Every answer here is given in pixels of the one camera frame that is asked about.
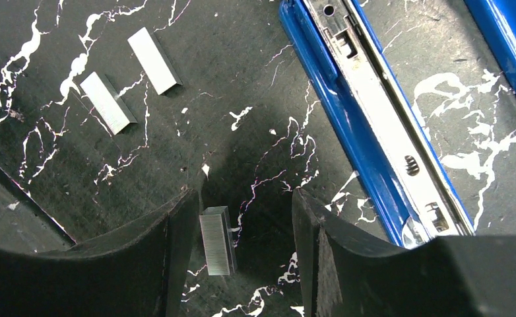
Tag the blue stapler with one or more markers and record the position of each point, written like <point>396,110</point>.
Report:
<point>422,97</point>

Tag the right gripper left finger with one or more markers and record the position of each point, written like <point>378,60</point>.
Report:
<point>138,269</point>

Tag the silver staple strip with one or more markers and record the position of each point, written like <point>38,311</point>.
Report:
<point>218,241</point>
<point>112,110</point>
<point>154,61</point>

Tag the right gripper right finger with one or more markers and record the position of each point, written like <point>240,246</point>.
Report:
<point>346,271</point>

